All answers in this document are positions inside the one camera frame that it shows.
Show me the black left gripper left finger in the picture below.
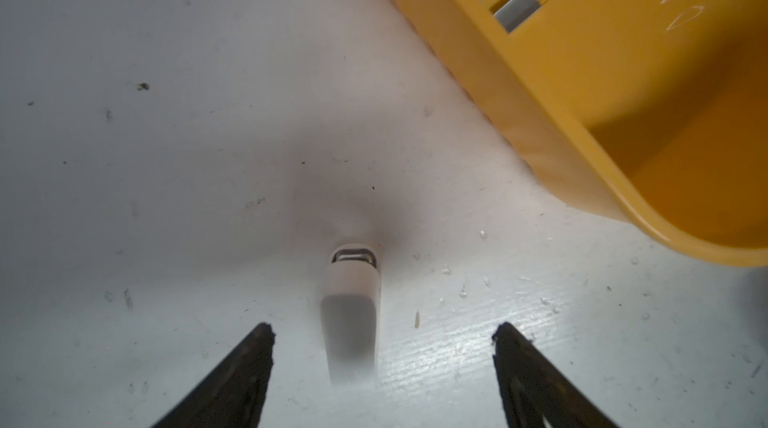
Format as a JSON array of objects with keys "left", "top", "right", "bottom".
[{"left": 154, "top": 323, "right": 275, "bottom": 428}]

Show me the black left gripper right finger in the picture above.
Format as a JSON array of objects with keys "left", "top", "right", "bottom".
[{"left": 492, "top": 322, "right": 617, "bottom": 428}]

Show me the white stapler top part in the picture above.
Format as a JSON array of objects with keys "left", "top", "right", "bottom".
[{"left": 319, "top": 243, "right": 381, "bottom": 386}]

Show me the yellow plastic tray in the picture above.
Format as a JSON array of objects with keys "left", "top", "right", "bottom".
[{"left": 392, "top": 0, "right": 767, "bottom": 267}]

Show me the silver staple strip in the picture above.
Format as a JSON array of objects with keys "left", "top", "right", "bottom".
[{"left": 493, "top": 0, "right": 541, "bottom": 33}]

